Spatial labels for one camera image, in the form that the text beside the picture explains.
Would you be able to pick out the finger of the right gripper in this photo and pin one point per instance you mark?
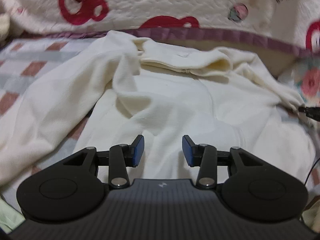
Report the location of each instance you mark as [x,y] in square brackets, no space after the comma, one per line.
[311,112]

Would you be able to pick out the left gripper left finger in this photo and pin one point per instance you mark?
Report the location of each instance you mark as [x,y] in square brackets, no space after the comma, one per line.
[77,185]

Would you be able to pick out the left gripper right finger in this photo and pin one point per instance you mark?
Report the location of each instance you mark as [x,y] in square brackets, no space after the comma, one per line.
[246,185]

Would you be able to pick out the cream fleece garment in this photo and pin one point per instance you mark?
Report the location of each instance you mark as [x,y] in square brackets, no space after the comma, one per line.
[129,86]

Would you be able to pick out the floral bed sheet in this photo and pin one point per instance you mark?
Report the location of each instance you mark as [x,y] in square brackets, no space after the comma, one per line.
[303,77]

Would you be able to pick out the light green cloth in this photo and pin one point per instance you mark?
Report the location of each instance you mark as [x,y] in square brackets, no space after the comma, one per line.
[10,219]

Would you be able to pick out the bear print quilt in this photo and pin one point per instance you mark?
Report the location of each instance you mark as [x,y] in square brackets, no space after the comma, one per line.
[282,24]

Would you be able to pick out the plaid bed blanket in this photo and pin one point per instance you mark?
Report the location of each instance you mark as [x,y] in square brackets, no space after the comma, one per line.
[22,62]

